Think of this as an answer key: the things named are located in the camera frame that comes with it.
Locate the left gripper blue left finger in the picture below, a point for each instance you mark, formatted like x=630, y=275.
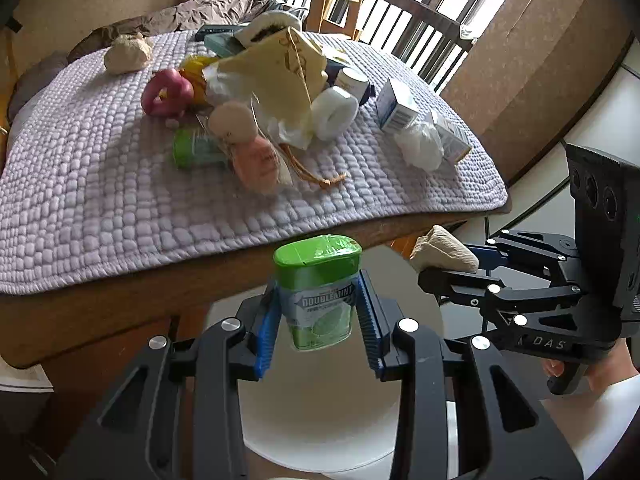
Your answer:
x=266, y=327

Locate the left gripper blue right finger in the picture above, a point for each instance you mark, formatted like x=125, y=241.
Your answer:
x=371, y=322

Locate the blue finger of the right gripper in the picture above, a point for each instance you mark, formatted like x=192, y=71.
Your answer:
x=454, y=286
x=523, y=251

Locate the beige paper wad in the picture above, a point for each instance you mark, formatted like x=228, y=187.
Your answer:
x=441, y=250

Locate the green Doublemint gum bottle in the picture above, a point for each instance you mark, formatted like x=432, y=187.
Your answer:
x=317, y=281

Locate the white orange vitamin box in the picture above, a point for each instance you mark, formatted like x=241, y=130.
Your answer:
x=455, y=142

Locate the white plastic bag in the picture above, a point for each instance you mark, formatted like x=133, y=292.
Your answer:
x=420, y=146

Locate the green lid gum bottle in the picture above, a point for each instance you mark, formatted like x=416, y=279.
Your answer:
x=192, y=148

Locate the person's right hand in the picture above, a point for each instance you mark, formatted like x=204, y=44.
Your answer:
x=615, y=367

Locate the white blue medicine box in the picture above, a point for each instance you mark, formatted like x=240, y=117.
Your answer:
x=395, y=106

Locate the white toilet paper roll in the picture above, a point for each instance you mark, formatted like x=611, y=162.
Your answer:
x=332, y=112

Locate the lavender quilted blanket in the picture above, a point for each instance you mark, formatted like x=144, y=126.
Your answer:
x=91, y=190

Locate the white pill bottle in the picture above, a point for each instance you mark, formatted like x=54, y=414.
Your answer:
x=352, y=81

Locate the dark balcony railing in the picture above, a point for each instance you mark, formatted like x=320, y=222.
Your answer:
x=428, y=42

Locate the yellow paper shopping bag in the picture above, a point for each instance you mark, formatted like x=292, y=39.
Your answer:
x=280, y=77

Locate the pink elephant toy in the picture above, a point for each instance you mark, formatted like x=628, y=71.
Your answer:
x=167, y=94

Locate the yellow plastic container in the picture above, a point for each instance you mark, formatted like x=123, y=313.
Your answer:
x=192, y=68

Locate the teal blue flat box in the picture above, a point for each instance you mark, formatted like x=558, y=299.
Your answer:
x=223, y=44

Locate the white black fabric item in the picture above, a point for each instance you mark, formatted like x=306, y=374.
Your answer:
x=265, y=25

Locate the black remote control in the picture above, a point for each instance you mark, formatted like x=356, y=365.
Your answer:
x=210, y=29

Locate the beige crumpled paper ball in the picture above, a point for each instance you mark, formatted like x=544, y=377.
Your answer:
x=128, y=53

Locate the brown rumpled duvet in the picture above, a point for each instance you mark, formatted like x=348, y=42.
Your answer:
x=188, y=15

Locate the grey pillow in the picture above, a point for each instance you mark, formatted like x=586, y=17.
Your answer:
x=35, y=79

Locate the wooden bunk bed frame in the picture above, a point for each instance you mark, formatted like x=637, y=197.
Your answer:
x=37, y=326

